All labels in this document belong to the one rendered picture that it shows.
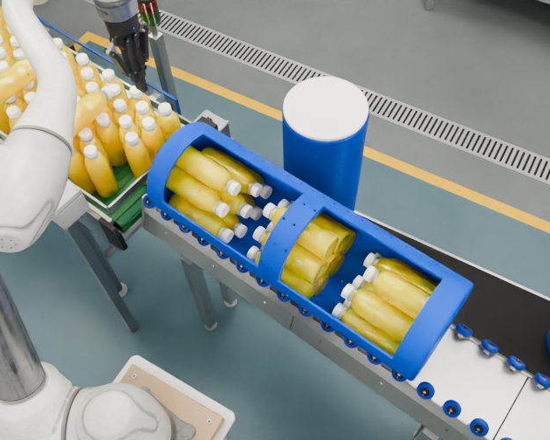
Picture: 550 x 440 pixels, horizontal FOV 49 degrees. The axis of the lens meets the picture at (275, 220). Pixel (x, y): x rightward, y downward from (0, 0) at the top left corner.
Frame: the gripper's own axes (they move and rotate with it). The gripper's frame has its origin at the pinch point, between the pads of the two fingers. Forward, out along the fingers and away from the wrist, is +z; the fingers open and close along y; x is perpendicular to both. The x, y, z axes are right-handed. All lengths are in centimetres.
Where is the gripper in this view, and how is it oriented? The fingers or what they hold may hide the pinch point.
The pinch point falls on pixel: (139, 79)
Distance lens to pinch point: 156.3
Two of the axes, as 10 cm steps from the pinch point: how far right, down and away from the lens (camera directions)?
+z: 0.3, 5.3, 8.5
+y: -6.1, 6.8, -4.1
